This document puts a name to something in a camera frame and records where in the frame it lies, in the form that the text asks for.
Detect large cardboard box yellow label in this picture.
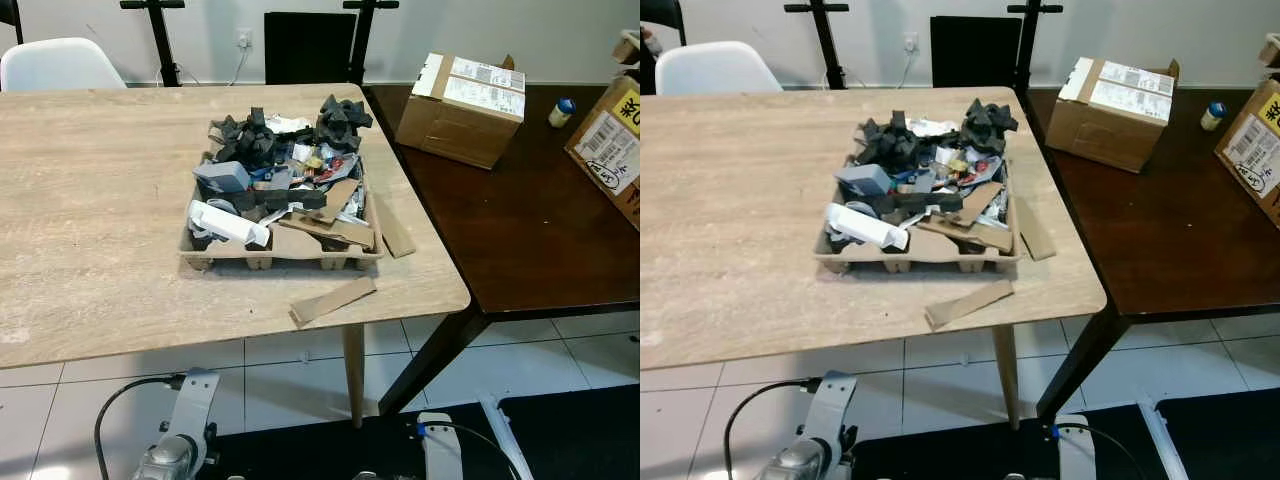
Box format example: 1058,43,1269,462
1213,80,1280,229
564,75,641,231

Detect light wood table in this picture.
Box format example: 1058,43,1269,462
640,87,1108,431
0,83,471,429

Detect dark brown wooden table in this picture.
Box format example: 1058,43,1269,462
362,83,641,419
1018,87,1280,421

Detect white plastic chair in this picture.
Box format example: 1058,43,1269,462
655,41,784,96
0,37,128,93

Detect black floor mat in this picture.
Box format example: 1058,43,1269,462
850,388,1280,480
205,383,641,480

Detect small cardboard box white labels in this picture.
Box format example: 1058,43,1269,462
1045,57,1181,174
396,52,527,170

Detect small grey box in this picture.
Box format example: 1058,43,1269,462
193,160,253,196
835,163,894,198

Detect brown pulp cardboard tray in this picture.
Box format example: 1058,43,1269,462
178,150,386,273
813,153,1026,274

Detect white floor tape strip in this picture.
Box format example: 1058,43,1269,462
1137,397,1191,480
478,393,533,480

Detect brown cardboard strip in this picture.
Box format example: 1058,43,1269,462
368,190,417,260
1010,193,1057,262
924,279,1015,332
289,276,378,329

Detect black crumpled paper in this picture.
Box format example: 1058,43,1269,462
208,108,291,169
314,95,374,153
852,110,936,171
960,98,1019,156

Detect flat brown cardboard scrap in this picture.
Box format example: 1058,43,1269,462
910,208,1016,253
268,205,376,251

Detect black flat panel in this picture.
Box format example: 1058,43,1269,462
930,15,1023,89
264,12,358,86

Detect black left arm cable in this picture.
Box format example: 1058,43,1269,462
722,377,823,480
94,374,188,480

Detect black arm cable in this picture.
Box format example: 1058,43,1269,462
94,374,188,480
722,377,823,480
420,420,526,480
1045,422,1151,480

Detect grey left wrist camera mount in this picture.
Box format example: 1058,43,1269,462
165,367,221,446
800,371,859,451

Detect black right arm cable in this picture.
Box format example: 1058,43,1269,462
420,420,526,480
1045,422,1151,480

